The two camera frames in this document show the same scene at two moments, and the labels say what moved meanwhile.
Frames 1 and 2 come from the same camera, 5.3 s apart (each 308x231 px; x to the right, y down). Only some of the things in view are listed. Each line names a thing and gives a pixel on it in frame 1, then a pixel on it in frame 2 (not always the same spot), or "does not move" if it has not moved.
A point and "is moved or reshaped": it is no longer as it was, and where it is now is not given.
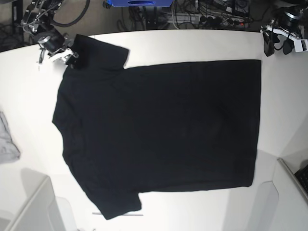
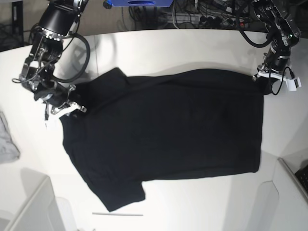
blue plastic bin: x=140 y=3 does not move
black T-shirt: x=126 y=131 is moved or reshaped
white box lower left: x=41 y=210 does not move
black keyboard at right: x=302 y=175 does not move
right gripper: x=63 y=42 → x=56 y=95
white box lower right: x=284 y=202 does not move
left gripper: x=288 y=24 → x=275 y=59
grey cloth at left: x=8 y=150 does not move
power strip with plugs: x=185 y=19 does not move
